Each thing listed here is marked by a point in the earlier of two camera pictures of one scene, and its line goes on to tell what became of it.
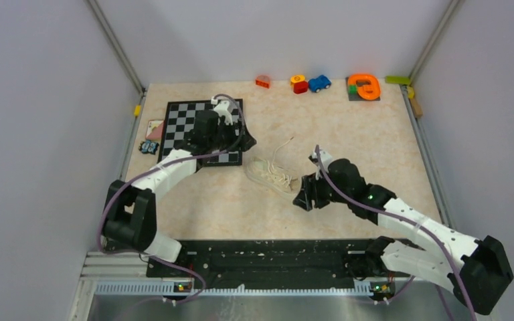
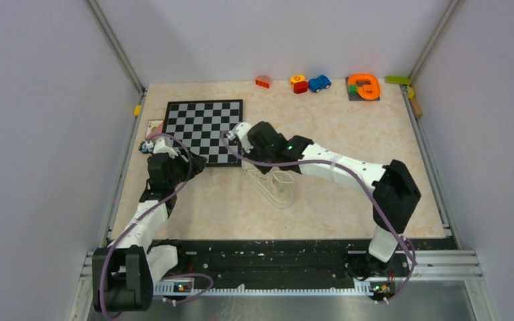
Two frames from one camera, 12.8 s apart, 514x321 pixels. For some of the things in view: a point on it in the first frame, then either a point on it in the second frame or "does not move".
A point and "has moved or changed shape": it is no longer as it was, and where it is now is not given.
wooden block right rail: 415,108 does not move
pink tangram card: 154,130 does not move
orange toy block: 263,81 does not move
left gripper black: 244,141 -> 197,164
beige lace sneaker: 281,175 has moved or changed shape
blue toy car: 316,84 does not move
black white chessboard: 179,122 does not move
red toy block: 300,87 does not move
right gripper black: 309,188 -> 251,155
